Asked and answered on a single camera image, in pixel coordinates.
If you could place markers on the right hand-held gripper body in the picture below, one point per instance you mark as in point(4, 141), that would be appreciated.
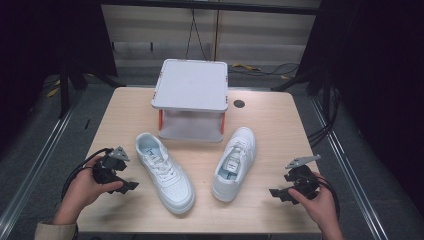
point(303, 180)

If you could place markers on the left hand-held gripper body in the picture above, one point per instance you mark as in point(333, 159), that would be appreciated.
point(106, 170)

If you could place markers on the white sneaker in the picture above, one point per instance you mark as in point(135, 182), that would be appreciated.
point(170, 186)
point(233, 166)

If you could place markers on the white shoe rack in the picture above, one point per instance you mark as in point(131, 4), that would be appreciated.
point(191, 83)

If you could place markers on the person's left hand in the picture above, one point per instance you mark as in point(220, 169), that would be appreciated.
point(80, 191)

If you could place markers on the person's right hand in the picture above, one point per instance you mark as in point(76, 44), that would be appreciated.
point(323, 208)

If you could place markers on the person's left beige sleeve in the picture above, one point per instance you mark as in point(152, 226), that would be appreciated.
point(55, 231)

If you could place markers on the black metal stand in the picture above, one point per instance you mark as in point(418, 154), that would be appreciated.
point(64, 90)

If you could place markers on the black table grommet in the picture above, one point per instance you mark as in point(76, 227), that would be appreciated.
point(239, 103)

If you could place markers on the metal floor rail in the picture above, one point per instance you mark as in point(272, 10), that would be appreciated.
point(36, 160)
point(350, 173)

